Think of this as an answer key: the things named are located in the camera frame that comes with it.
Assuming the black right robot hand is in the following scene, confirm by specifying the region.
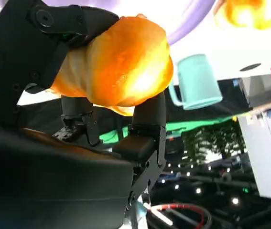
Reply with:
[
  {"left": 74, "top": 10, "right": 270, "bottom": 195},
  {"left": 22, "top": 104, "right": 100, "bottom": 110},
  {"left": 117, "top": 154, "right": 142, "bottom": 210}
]
[{"left": 0, "top": 0, "right": 167, "bottom": 229}]

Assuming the orange toy bread roll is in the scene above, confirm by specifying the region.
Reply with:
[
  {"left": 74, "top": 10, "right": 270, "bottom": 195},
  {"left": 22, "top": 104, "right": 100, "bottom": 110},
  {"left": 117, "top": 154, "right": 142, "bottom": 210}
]
[
  {"left": 49, "top": 13, "right": 174, "bottom": 117},
  {"left": 213, "top": 0, "right": 271, "bottom": 31}
]

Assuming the green cloth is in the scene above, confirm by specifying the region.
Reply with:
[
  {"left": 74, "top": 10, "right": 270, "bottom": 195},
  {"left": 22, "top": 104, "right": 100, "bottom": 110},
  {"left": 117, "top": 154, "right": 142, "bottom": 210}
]
[{"left": 98, "top": 116, "right": 238, "bottom": 144}]

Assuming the pale green mug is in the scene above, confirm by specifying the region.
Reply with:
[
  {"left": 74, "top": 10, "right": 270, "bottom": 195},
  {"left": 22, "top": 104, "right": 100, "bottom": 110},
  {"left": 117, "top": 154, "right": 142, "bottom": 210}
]
[{"left": 168, "top": 53, "right": 223, "bottom": 111}]

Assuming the lilac plate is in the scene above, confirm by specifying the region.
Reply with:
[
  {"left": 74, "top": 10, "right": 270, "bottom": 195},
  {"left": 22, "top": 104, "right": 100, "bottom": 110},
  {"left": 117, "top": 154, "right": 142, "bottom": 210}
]
[{"left": 0, "top": 0, "right": 217, "bottom": 46}]

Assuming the white cabinet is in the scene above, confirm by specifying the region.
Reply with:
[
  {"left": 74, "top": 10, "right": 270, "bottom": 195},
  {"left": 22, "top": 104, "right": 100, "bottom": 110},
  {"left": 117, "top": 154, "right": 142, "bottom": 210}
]
[{"left": 237, "top": 104, "right": 271, "bottom": 201}]

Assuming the black table grommet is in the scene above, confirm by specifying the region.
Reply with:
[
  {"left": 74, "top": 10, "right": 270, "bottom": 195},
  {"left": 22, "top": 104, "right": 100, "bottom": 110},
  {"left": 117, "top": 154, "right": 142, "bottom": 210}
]
[{"left": 239, "top": 62, "right": 262, "bottom": 72}]

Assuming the red cable loop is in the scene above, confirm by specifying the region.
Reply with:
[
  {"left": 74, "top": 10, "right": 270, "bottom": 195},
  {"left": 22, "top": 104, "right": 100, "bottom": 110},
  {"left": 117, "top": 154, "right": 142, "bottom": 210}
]
[{"left": 149, "top": 202, "right": 213, "bottom": 229}]

